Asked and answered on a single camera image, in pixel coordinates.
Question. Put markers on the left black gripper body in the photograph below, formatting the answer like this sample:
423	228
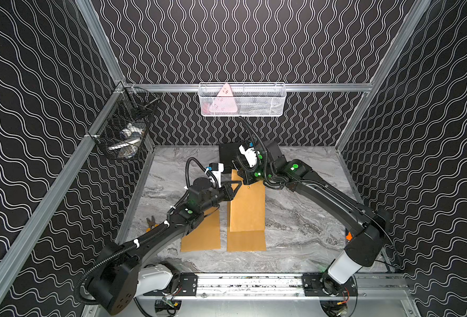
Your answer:
225	190

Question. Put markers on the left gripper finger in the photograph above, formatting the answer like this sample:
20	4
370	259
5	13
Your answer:
230	192
232	183

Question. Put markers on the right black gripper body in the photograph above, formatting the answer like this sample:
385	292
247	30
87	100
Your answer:
257	174

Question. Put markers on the brown file bag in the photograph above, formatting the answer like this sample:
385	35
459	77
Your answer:
246	212
206	236
246	241

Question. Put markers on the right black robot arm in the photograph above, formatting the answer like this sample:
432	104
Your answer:
263	161

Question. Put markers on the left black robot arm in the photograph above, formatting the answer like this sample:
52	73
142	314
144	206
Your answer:
113	279

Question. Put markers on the black plastic tool case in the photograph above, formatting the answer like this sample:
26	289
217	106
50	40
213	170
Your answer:
231	157

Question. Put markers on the pink triangular sheet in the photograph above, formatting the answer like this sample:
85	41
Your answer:
224	104

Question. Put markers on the silver object in black basket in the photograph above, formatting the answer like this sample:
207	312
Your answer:
131	139

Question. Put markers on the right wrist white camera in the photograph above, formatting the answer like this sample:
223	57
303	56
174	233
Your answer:
250	155

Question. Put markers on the yellow handled pliers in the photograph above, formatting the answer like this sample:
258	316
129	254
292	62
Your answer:
151	223

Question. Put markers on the white wire mesh basket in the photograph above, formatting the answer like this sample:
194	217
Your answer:
256	99

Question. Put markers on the black wire mesh basket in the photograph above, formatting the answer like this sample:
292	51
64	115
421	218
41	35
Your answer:
126	110

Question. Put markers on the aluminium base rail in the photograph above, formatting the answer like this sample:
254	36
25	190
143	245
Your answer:
272	286

